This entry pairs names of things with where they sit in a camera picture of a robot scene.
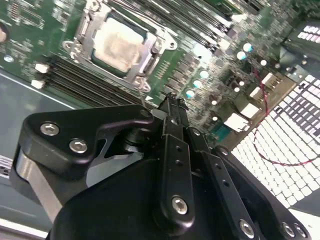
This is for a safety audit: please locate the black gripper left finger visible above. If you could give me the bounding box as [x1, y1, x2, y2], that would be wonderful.
[10, 92, 196, 232]

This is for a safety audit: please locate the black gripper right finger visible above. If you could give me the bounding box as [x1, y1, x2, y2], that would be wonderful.
[177, 98, 312, 240]

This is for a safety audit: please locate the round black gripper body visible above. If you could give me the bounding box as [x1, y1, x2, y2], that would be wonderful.
[53, 126, 235, 240]

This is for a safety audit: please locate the thin wire locking lever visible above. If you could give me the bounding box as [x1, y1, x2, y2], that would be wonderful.
[137, 84, 149, 111]
[109, 7, 176, 48]

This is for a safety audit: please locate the silver-topped CPU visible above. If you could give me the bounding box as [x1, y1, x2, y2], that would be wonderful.
[91, 16, 151, 78]

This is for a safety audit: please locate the metal socket cover frame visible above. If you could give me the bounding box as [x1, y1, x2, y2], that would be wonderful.
[72, 7, 163, 81]

